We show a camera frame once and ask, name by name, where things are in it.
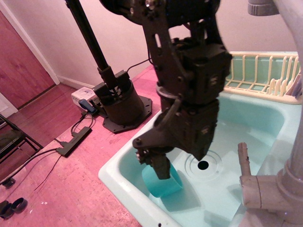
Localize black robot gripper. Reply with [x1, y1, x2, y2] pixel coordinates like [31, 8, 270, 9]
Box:
[133, 99, 219, 180]

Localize teal plastic cup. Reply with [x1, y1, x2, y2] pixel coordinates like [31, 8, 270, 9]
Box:
[142, 164, 183, 198]

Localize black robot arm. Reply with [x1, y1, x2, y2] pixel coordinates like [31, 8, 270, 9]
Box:
[102, 0, 232, 180]

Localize light green toy sink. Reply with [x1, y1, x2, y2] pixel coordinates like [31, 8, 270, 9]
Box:
[98, 92, 301, 227]

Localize grey toy faucet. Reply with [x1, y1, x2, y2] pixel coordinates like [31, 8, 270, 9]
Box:
[229, 0, 303, 227]

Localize blue adapter plug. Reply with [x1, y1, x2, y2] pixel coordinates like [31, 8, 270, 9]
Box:
[79, 99, 98, 114]

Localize black USB hub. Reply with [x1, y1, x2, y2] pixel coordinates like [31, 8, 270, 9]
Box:
[56, 126, 92, 158]

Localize white cardboard box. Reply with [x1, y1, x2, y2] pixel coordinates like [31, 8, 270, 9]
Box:
[71, 87, 98, 111]

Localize cream plastic dish rack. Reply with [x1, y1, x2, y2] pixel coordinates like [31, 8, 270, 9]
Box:
[224, 52, 303, 105]

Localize black folding chair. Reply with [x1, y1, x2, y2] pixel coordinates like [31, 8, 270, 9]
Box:
[0, 114, 44, 167]

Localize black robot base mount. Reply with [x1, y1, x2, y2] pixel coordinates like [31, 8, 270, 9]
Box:
[66, 0, 152, 134]

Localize black cable on table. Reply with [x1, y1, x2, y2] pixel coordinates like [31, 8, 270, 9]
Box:
[126, 51, 154, 74]

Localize black ring right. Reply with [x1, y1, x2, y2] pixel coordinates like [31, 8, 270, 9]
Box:
[11, 197, 28, 214]

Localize black ring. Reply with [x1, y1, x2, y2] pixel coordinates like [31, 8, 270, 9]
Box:
[0, 200, 13, 219]
[11, 197, 28, 214]

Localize thick black floor cable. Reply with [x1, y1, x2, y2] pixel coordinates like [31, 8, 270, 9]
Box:
[0, 148, 60, 185]

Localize black ring left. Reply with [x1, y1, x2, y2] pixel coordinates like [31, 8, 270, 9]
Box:
[0, 200, 13, 219]

